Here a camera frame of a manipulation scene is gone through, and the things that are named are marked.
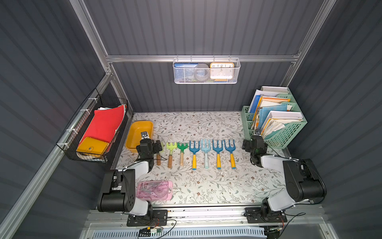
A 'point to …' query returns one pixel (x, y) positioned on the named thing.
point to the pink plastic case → (154, 190)
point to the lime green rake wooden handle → (170, 147)
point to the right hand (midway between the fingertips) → (258, 142)
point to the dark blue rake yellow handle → (231, 149)
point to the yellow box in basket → (92, 146)
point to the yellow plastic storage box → (134, 136)
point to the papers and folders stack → (271, 110)
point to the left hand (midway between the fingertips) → (148, 142)
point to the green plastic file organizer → (281, 138)
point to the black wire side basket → (69, 143)
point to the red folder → (104, 124)
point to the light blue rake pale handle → (206, 150)
